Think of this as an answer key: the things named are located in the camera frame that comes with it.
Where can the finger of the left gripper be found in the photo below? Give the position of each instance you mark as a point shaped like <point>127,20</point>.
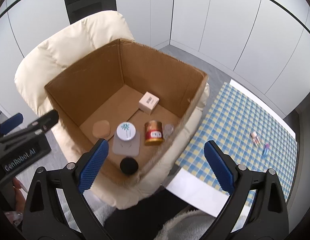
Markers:
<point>45,122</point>
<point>11,123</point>

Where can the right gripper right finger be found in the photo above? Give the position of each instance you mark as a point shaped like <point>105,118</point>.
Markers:
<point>268,216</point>

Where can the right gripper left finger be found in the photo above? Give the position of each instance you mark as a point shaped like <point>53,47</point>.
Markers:
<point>43,214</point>

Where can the beige powder puff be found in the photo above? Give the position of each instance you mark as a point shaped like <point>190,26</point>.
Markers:
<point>101,129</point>

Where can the purple cap blue tube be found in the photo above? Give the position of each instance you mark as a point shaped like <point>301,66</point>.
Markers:
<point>266,149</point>

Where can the pink cap glass bottle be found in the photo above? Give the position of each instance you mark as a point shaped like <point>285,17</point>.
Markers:
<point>255,139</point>

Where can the square bottle white round lid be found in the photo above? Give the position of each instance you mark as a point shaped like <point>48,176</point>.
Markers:
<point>126,140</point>

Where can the black round puff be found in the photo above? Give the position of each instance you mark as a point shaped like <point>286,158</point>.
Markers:
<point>129,166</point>

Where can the small white carton box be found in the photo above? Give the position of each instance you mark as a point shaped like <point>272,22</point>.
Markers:
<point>148,103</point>

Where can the red metal can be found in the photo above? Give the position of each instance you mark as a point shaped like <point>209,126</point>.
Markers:
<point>153,133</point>

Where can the left hand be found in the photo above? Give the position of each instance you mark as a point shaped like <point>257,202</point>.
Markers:
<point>13,194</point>

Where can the white fluffy garment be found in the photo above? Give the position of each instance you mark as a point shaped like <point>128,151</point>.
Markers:
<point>160,216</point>

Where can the blue yellow checkered cloth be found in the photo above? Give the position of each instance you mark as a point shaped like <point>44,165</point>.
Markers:
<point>229,122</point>

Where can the cream padded armchair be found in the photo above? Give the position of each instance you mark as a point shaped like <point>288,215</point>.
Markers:
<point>59,52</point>

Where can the brown cardboard box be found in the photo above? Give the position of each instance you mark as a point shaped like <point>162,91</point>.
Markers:
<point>108,83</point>

